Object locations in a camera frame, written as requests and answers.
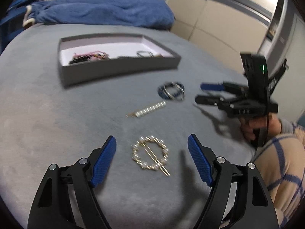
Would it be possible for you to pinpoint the round pearl hair clip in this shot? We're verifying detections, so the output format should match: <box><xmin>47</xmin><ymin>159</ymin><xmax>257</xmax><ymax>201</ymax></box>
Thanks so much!
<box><xmin>132</xmin><ymin>135</ymin><xmax>171</xmax><ymax>177</ymax></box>

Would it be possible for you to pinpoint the dark blue bead bracelet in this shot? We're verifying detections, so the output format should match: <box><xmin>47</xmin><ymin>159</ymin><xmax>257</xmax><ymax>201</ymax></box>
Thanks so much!
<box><xmin>157</xmin><ymin>82</ymin><xmax>186</xmax><ymax>102</ymax></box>

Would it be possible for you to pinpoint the straight pearl hair pin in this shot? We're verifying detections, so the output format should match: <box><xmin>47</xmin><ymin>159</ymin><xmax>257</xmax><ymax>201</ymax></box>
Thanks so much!
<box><xmin>126</xmin><ymin>101</ymin><xmax>166</xmax><ymax>118</ymax></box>

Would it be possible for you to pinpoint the large black bead bracelet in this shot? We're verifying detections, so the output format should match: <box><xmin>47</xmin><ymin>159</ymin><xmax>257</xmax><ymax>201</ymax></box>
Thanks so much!
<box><xmin>68</xmin><ymin>54</ymin><xmax>93</xmax><ymax>65</ymax></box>

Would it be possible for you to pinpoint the pink string bracelet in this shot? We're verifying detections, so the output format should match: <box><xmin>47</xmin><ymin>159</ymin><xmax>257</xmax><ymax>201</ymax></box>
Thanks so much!
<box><xmin>72</xmin><ymin>50</ymin><xmax>111</xmax><ymax>61</ymax></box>

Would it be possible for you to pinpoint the plaid beige sleeve forearm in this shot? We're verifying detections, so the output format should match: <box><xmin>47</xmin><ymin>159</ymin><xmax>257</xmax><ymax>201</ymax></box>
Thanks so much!
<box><xmin>252</xmin><ymin>119</ymin><xmax>304</xmax><ymax>228</ymax></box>

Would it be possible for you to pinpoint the right hand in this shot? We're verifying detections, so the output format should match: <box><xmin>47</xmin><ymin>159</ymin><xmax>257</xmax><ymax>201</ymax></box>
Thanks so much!
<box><xmin>239</xmin><ymin>113</ymin><xmax>282</xmax><ymax>142</ymax></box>

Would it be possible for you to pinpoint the grey bed cover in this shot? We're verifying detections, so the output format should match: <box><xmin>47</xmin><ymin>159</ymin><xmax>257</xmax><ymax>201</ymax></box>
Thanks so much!
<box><xmin>1</xmin><ymin>25</ymin><xmax>254</xmax><ymax>228</ymax></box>

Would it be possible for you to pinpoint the beige wardrobe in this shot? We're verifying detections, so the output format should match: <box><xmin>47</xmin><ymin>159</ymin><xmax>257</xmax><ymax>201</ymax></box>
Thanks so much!
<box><xmin>166</xmin><ymin>0</ymin><xmax>304</xmax><ymax>121</ymax></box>

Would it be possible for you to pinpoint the grey shallow cardboard box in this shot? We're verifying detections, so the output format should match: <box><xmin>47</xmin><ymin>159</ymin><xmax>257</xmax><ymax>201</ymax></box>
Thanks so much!
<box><xmin>57</xmin><ymin>33</ymin><xmax>181</xmax><ymax>87</ymax></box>

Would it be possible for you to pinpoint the blue fleece blanket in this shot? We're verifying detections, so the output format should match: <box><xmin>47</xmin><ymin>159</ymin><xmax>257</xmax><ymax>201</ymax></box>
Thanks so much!
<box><xmin>23</xmin><ymin>0</ymin><xmax>175</xmax><ymax>31</ymax></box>

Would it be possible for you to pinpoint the blue desk shelf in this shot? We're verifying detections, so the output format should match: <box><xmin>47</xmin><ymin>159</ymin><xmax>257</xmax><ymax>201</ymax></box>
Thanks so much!
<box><xmin>1</xmin><ymin>0</ymin><xmax>39</xmax><ymax>53</ymax></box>

